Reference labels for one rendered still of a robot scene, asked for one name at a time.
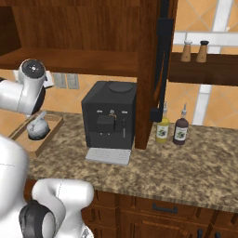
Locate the grey wall outlet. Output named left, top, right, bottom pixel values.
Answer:
left=52, top=72, right=68, bottom=90
left=66, top=73, right=81, bottom=91

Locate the wooden base cabinet door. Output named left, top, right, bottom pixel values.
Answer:
left=209, top=210, right=238, bottom=238
left=119, top=211, right=208, bottom=238

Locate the wooden shaker with black top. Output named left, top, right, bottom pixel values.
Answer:
left=195, top=40, right=210, bottom=64

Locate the wooden shaker with white top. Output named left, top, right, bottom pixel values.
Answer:
left=179, top=39, right=193, bottom=63

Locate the dark sauce bottle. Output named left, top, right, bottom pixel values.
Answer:
left=172, top=102, right=191, bottom=146

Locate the wooden tray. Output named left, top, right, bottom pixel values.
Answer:
left=8, top=112, right=65, bottom=159

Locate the black cabinet door handle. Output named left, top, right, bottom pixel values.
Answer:
left=150, top=0, right=175, bottom=124

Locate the yellow oil bottle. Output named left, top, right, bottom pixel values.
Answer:
left=154, top=101, right=171, bottom=144

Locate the black coffee machine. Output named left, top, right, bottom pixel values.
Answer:
left=80, top=80, right=139, bottom=167

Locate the wooden wall cabinet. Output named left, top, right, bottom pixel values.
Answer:
left=0, top=0, right=147, bottom=79

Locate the dark wooden wall shelf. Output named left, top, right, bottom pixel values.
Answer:
left=167, top=51, right=238, bottom=87

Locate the wooden drawer front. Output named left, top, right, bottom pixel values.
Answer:
left=118, top=194, right=218, bottom=225

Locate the black drawer handle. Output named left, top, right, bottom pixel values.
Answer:
left=152, top=202, right=179, bottom=215

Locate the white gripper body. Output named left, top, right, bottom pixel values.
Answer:
left=44, top=70, right=56, bottom=89

